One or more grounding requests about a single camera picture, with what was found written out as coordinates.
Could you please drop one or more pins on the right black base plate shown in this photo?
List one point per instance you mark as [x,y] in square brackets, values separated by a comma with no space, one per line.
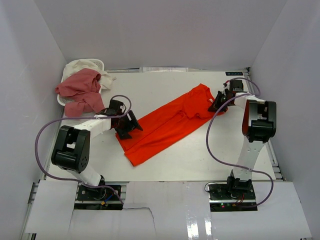
[221,200]

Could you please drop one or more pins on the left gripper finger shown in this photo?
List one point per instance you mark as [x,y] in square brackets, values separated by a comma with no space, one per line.
[133,122]
[123,135]

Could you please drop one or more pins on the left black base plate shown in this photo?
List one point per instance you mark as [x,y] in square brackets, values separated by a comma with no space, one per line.
[98,199]

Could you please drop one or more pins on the dark label sticker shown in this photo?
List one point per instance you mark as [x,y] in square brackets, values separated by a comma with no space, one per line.
[234,73]

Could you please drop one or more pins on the white laundry basket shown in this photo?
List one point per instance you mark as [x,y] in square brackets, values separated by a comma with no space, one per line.
[77,65]

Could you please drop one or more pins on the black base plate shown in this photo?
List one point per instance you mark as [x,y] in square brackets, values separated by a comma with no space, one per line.
[98,199]
[221,200]

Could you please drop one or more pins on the cream white t-shirt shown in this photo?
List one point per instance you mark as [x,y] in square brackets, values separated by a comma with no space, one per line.
[107,82]

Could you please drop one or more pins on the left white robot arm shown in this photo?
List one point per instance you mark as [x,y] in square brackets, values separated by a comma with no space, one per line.
[71,151]

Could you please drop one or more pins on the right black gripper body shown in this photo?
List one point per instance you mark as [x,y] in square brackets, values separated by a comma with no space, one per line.
[224,99]

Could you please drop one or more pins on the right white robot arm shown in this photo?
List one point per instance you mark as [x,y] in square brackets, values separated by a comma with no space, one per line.
[259,125]

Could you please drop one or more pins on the pink t-shirt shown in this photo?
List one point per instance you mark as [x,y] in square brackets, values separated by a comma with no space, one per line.
[83,89]

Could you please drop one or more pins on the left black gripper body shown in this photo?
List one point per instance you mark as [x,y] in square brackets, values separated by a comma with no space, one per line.
[124,123]

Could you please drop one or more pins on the orange t-shirt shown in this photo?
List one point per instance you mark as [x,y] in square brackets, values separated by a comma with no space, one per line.
[168,124]

